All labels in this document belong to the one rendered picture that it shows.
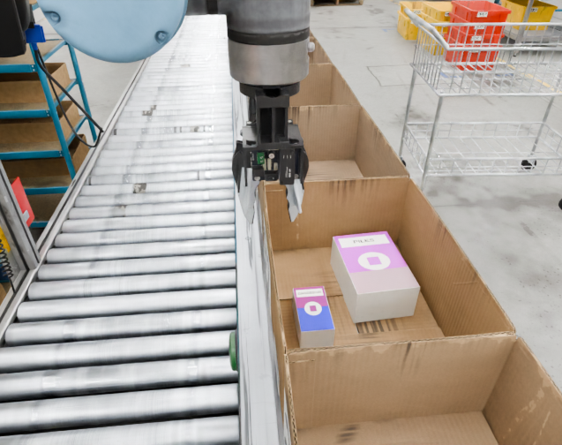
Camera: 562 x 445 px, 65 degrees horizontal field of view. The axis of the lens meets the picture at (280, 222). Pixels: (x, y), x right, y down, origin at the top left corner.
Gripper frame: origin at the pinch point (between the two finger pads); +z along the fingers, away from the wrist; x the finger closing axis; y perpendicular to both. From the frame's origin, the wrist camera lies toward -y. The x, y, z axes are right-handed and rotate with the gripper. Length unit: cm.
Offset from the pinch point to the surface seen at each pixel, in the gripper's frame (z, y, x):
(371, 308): 19.6, 2.0, 16.8
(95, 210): 36, -60, -48
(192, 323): 37.1, -13.5, -16.7
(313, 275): 22.3, -10.4, 8.7
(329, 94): 17, -97, 27
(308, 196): 9.5, -18.9, 8.5
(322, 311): 18.2, 3.1, 8.0
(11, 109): 36, -149, -108
